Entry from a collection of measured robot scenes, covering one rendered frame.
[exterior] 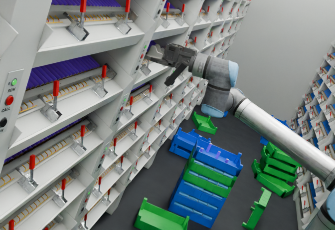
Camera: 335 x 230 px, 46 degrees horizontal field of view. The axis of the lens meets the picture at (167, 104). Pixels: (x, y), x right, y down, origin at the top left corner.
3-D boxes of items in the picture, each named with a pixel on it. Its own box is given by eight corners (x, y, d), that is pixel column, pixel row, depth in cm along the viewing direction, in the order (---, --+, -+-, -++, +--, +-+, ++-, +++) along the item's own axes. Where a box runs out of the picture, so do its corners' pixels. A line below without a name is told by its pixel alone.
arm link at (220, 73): (233, 91, 145) (240, 64, 142) (200, 82, 147) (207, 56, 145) (235, 87, 154) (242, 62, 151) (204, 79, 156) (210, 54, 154)
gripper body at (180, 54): (169, 42, 156) (199, 50, 153) (165, 63, 158) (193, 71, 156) (164, 43, 148) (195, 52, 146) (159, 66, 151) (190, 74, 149)
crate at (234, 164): (236, 163, 260) (241, 153, 257) (237, 177, 240) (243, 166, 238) (194, 145, 260) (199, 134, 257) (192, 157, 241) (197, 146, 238)
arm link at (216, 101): (229, 117, 157) (237, 88, 154) (216, 121, 147) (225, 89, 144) (208, 110, 161) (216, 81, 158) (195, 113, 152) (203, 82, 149)
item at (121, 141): (140, 137, 211) (157, 120, 206) (90, 184, 154) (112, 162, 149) (113, 111, 211) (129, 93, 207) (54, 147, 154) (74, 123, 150)
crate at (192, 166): (231, 173, 262) (236, 163, 260) (232, 187, 243) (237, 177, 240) (189, 155, 262) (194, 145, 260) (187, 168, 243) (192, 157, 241)
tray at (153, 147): (151, 155, 289) (164, 143, 284) (121, 190, 232) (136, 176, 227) (131, 135, 289) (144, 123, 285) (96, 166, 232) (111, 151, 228)
